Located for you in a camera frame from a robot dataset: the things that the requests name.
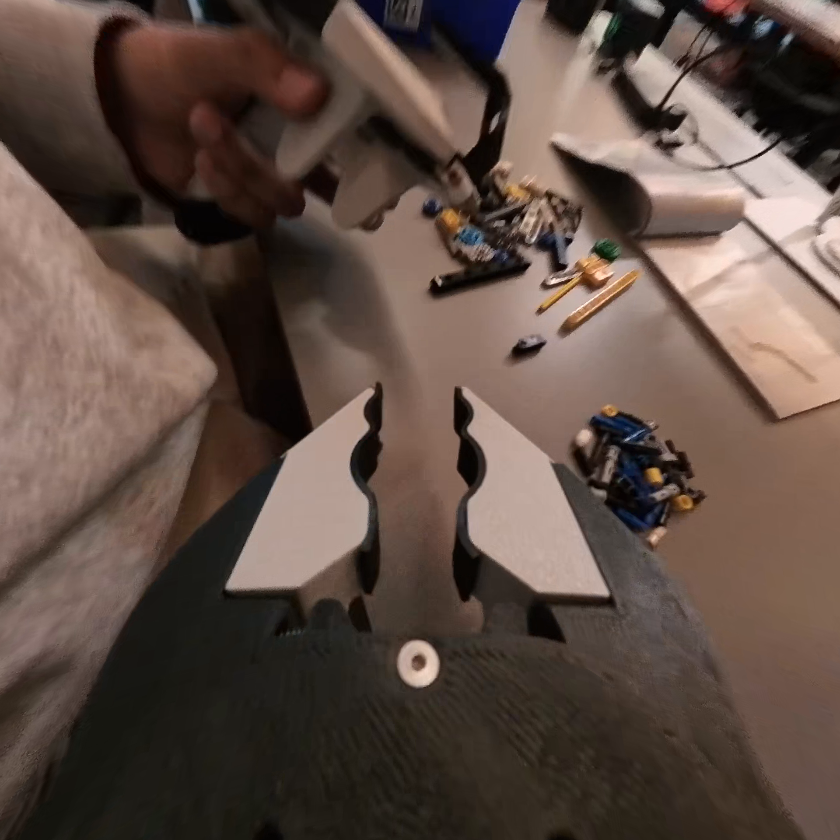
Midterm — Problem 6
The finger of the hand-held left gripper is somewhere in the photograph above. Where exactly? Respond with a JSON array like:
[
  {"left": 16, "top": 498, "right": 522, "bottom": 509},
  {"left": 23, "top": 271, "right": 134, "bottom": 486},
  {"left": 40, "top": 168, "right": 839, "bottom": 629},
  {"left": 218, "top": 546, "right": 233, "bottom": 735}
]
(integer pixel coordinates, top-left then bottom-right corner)
[{"left": 325, "top": 0, "right": 457, "bottom": 168}]

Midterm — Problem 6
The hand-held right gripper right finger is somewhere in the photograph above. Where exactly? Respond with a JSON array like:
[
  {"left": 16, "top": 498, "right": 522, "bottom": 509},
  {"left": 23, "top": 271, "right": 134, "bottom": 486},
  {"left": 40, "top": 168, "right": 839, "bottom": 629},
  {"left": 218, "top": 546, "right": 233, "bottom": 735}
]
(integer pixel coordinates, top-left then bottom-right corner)
[{"left": 453, "top": 386, "right": 613, "bottom": 603}]

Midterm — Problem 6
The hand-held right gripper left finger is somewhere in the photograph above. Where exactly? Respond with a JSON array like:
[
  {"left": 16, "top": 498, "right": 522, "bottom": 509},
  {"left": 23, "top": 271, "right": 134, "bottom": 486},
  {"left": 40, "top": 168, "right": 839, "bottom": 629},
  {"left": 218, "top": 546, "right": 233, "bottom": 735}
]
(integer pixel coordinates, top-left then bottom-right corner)
[{"left": 224, "top": 382, "right": 385, "bottom": 611}]

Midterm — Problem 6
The black lego frame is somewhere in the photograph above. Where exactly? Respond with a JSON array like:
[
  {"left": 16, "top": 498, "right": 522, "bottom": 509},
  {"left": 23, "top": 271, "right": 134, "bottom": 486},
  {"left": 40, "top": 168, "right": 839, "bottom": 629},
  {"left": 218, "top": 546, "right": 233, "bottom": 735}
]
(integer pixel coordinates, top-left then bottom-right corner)
[{"left": 476, "top": 66, "right": 514, "bottom": 178}]

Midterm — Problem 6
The person's left forearm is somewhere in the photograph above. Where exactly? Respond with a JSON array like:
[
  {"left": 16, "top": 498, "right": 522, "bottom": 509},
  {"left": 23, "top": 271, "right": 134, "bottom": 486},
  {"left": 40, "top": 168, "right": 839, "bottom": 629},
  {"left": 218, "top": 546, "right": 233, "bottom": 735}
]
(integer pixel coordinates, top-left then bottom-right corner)
[{"left": 0, "top": 0, "right": 155, "bottom": 204}]

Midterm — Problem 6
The pile of small lego pins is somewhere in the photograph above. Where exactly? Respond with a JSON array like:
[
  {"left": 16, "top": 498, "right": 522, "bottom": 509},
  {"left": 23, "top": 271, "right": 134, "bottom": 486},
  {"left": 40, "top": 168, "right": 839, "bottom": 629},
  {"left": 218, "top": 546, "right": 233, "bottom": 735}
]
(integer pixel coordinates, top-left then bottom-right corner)
[{"left": 573, "top": 405, "right": 707, "bottom": 549}]

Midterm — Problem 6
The pile of lego beams and gears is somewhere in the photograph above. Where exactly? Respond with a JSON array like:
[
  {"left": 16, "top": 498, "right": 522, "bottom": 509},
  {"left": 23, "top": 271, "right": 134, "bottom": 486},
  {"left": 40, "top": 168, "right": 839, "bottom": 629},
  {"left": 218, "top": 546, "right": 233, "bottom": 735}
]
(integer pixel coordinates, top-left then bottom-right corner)
[{"left": 423, "top": 164, "right": 585, "bottom": 270}]

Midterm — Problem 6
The long black lego beam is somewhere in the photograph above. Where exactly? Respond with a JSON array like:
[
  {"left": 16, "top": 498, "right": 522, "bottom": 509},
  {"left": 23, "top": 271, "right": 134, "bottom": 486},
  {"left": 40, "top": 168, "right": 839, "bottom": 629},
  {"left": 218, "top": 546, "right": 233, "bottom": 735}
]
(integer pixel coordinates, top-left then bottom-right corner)
[{"left": 430, "top": 259, "right": 532, "bottom": 294}]

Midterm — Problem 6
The yellow lego axle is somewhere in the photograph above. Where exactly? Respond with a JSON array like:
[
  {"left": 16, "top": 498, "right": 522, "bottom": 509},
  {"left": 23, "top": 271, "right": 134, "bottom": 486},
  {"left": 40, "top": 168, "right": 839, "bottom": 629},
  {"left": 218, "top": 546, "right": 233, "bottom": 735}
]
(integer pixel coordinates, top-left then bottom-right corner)
[{"left": 537, "top": 276, "right": 585, "bottom": 313}]

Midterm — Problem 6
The long yellow lego beam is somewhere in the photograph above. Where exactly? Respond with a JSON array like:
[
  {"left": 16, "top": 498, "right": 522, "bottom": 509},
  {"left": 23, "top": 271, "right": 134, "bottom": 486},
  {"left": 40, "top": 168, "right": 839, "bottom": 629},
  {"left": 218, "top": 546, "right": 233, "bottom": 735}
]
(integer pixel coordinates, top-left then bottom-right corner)
[{"left": 561, "top": 270, "right": 641, "bottom": 333}]

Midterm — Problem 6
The person's left hand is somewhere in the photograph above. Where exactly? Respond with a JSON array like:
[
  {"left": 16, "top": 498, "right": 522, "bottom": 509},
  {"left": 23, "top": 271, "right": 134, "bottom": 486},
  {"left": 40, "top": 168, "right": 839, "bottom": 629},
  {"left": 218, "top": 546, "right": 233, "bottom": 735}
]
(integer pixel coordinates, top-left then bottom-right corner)
[{"left": 98, "top": 25, "right": 329, "bottom": 224}]

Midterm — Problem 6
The blue plastic bin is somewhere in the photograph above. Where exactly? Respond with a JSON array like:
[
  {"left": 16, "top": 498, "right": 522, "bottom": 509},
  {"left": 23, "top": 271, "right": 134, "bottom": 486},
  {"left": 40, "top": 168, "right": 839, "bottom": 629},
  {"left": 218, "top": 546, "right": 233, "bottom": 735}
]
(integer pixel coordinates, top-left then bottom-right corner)
[{"left": 357, "top": 0, "right": 521, "bottom": 48}]

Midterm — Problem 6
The grey fleece jacket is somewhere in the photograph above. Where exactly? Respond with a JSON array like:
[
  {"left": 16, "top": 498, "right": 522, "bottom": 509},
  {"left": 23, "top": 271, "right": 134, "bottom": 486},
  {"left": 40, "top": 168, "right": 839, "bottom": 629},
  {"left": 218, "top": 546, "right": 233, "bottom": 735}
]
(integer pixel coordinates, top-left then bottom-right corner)
[{"left": 0, "top": 141, "right": 221, "bottom": 840}]

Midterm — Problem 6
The white plastic bag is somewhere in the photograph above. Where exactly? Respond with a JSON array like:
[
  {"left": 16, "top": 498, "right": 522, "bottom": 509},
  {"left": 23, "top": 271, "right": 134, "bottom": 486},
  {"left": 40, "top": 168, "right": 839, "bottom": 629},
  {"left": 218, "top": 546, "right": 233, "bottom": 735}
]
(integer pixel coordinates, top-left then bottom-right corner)
[{"left": 551, "top": 131, "right": 749, "bottom": 238}]

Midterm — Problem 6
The black cable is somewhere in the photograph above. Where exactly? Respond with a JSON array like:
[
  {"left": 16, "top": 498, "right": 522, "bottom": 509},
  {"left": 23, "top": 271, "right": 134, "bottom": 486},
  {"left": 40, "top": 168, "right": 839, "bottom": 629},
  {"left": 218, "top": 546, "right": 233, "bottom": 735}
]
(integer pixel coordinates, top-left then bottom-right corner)
[{"left": 653, "top": 20, "right": 818, "bottom": 173}]

